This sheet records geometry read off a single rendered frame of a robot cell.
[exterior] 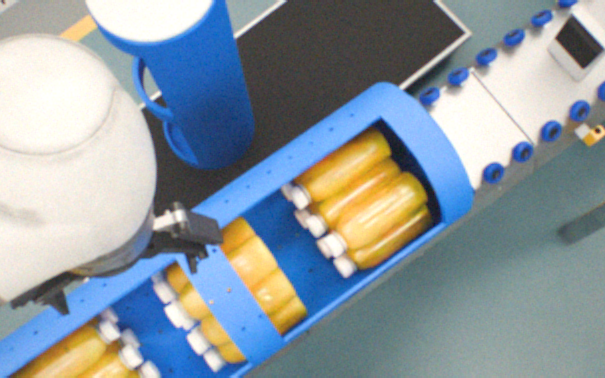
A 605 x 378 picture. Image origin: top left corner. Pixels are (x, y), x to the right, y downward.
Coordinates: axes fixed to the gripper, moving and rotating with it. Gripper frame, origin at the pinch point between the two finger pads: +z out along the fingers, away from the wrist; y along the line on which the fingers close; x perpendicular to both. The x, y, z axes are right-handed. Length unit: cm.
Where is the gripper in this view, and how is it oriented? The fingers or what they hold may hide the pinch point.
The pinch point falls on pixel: (126, 278)
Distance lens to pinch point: 75.4
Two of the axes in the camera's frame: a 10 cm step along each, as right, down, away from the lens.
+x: -3.4, -9.0, 2.8
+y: 9.3, -2.9, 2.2
